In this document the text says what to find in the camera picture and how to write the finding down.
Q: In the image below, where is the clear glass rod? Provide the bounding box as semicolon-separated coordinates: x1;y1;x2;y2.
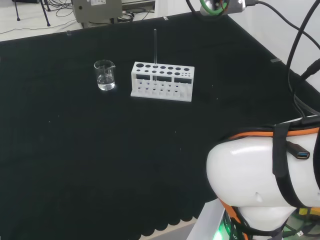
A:
153;28;158;87

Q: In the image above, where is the white test tube rack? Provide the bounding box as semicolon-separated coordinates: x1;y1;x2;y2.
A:
130;61;195;103

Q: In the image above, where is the clear glass beaker with water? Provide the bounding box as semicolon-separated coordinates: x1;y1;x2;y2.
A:
93;59;116;91

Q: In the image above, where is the black bench cloth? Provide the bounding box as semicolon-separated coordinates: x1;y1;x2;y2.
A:
0;11;320;237

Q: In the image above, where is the grey metal control box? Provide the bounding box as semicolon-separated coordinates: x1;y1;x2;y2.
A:
71;0;123;24

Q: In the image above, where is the black tripod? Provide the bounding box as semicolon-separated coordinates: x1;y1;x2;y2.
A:
11;0;51;27

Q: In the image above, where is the long black arm cable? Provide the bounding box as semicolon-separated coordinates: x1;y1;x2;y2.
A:
286;0;320;121

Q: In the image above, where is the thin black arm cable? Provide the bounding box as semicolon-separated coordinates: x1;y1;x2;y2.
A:
243;0;320;49

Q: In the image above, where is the thick black plug cable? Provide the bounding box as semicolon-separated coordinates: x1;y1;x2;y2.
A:
299;58;320;81

